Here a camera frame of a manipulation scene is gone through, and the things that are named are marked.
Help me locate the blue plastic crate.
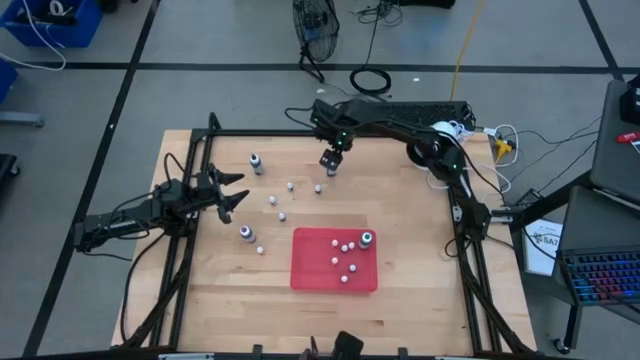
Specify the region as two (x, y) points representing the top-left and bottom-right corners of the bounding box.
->
(0, 0), (104, 49)
(0, 59), (19, 105)

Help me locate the white printed paper sheet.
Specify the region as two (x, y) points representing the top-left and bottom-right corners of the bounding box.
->
(522, 218), (564, 277)

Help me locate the dark grey side desk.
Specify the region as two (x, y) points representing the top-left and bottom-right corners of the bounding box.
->
(588, 78), (640, 205)

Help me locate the black floor fan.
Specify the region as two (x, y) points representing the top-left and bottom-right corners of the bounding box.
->
(292, 0), (342, 84)

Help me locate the black angular object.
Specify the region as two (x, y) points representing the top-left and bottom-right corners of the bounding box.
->
(331, 330), (365, 360)

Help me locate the yellow power plug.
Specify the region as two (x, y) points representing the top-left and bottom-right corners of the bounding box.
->
(493, 139), (515, 161)

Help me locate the black perforated computer tower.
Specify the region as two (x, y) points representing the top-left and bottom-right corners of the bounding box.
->
(346, 100), (477, 133)

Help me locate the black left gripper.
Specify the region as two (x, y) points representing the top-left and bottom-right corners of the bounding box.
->
(192, 163), (251, 225)

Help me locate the white lamp cable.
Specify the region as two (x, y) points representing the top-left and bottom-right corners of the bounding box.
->
(427, 119), (520, 197)

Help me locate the black equipment box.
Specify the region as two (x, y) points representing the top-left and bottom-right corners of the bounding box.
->
(619, 73), (640, 126)

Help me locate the pink translucent plastic bin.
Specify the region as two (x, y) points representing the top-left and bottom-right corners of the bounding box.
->
(289, 226), (380, 294)

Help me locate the black caster base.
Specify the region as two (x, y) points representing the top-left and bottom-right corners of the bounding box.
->
(0, 153), (21, 194)

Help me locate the grey metal foot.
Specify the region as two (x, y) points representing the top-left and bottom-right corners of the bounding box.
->
(0, 110), (45, 128)

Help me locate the RGB backlit keyboard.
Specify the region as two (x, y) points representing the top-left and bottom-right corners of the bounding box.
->
(559, 248), (640, 307)

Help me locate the black coiled cable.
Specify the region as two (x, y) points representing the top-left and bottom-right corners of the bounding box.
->
(348, 0), (396, 97)

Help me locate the dark grey rolling cart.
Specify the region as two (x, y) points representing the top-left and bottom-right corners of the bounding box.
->
(519, 185), (640, 351)

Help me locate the yellow hanging cable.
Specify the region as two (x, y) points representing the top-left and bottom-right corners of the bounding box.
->
(449, 0), (485, 101)

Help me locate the black aluminium table frame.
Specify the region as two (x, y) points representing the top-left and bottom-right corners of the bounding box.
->
(119, 112), (536, 356)

